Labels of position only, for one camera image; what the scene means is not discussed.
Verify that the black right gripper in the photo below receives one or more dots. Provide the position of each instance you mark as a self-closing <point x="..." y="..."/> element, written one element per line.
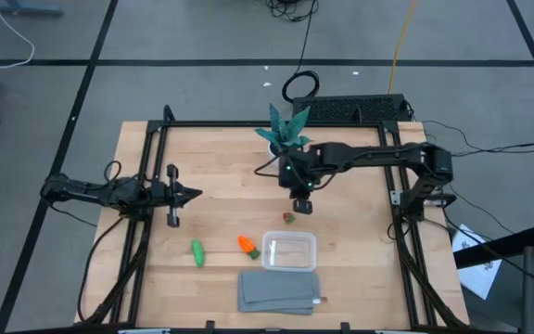
<point x="295" y="176"/>

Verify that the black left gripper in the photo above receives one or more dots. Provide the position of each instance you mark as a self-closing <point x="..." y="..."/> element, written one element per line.
<point x="173" y="195"/>

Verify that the red toy strawberry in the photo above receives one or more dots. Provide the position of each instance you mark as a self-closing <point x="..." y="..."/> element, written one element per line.
<point x="288" y="217"/>

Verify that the clear plastic tupperware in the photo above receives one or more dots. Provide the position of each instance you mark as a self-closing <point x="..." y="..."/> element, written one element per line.
<point x="290" y="250"/>

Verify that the green toy cucumber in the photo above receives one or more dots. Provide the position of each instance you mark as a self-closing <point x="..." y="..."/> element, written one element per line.
<point x="198" y="253"/>

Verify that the orange toy carrot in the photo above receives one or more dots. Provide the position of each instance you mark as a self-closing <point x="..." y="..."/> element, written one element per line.
<point x="246" y="243"/>

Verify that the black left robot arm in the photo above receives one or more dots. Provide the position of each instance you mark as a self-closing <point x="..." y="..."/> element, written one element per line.
<point x="86" y="191"/>

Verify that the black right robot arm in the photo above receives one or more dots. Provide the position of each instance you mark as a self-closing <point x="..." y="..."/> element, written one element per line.
<point x="378" y="155"/>

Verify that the white round plant pot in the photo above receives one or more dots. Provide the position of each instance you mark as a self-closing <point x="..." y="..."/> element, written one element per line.
<point x="271" y="149"/>

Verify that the green artificial snake plant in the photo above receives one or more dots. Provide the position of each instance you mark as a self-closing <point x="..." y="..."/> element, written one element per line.
<point x="285" y="132"/>

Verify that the grey folded cloth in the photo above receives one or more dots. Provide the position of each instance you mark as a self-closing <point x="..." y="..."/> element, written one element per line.
<point x="276" y="292"/>

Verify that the black perforated computer case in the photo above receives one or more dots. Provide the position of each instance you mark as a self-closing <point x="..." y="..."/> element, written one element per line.
<point x="341" y="109"/>

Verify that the white printed paper sheet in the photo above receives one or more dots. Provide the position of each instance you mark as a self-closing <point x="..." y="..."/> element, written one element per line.
<point x="478" y="278"/>

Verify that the black desk bar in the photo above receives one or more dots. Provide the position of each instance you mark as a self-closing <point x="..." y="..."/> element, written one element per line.
<point x="499" y="248"/>

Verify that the blue grey metal foot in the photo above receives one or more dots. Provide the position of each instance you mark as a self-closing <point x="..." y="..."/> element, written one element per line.
<point x="21" y="9"/>

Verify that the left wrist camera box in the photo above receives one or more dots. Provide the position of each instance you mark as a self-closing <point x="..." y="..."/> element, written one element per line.
<point x="130" y="188"/>

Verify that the black aluminium rig frame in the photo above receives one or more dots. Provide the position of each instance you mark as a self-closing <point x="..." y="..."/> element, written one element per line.
<point x="225" y="124"/>

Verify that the silver frame plate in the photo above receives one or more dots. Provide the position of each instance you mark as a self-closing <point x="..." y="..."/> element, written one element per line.
<point x="395" y="197"/>

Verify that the black edge bracket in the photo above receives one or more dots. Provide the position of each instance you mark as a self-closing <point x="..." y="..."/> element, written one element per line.
<point x="209" y="325"/>
<point x="345" y="327"/>

